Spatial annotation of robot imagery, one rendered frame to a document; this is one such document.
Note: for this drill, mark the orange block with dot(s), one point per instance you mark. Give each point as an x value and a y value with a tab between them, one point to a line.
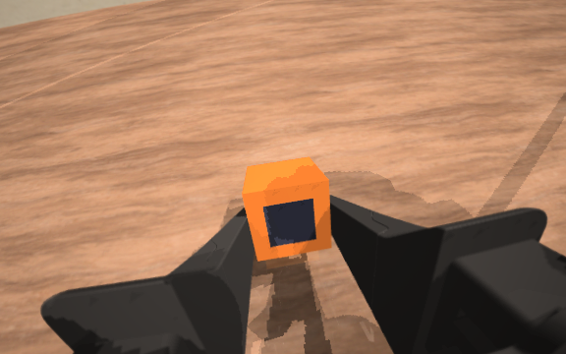
288	208

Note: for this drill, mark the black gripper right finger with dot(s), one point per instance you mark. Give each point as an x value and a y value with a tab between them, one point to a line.
400	267

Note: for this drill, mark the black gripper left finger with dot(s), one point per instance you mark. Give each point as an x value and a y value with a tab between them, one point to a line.
205	300

